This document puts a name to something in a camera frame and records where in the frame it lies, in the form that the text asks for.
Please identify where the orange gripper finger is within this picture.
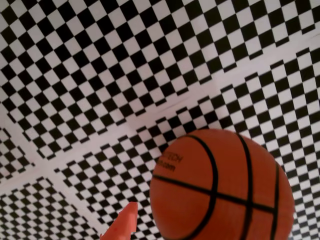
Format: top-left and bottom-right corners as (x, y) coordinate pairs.
(99, 201), (138, 240)

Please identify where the small orange basketball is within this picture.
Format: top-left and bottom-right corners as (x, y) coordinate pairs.
(149, 128), (295, 240)

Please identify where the black white checkerboard sheet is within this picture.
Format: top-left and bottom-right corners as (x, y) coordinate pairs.
(53, 44), (320, 240)
(0, 176), (101, 240)
(0, 126), (36, 181)
(0, 0), (320, 166)

